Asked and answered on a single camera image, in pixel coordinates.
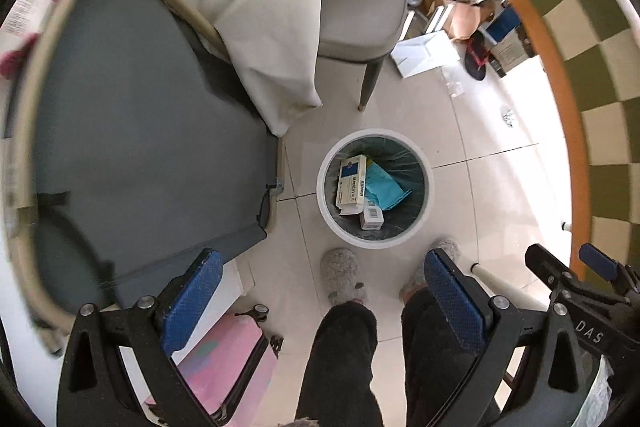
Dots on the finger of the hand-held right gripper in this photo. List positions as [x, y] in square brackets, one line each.
[597, 259]
[552, 272]

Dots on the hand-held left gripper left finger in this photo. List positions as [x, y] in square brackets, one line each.
[192, 302]

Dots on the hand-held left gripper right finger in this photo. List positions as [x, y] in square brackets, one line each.
[452, 302]

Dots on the white round trash bin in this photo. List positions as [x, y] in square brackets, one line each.
[424, 202]

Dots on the grey fluffy slipper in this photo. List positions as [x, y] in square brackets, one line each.
[342, 274]
[415, 282]

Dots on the white crinkled plastic bag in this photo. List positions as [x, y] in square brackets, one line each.
[597, 387]

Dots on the pink suitcase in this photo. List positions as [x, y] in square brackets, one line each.
[225, 357]

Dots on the person's right leg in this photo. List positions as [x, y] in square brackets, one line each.
[430, 367]

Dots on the person's leg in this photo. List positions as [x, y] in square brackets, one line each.
[340, 357]
[430, 367]

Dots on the small white barcode box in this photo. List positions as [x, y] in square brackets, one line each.
[372, 218]

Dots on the person's left leg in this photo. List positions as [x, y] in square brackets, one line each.
[340, 357]

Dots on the teal paper packet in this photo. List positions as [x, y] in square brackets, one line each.
[385, 187]

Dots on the dark bin liner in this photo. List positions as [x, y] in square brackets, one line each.
[400, 162]

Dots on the white blue medicine box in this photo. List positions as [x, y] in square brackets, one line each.
[350, 187]

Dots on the small crumpled paper scrap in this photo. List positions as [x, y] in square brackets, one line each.
[509, 117]

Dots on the grey folding bed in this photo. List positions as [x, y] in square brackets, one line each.
[140, 132]

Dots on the table with checkered cloth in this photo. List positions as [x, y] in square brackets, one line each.
[600, 57]

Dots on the crumpled clear plastic scrap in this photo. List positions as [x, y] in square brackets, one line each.
[452, 87]

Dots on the dark slipper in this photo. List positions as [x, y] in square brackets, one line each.
[477, 57]

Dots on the blue printed box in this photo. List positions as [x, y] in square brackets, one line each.
[507, 39]

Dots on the white flat paper box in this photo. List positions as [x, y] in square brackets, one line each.
[420, 54]

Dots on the copper coloured carton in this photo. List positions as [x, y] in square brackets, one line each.
[465, 22]

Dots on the beige plain cloth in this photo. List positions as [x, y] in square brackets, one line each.
[270, 32]

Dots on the grey upholstered chair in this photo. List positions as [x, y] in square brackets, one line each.
[360, 7]

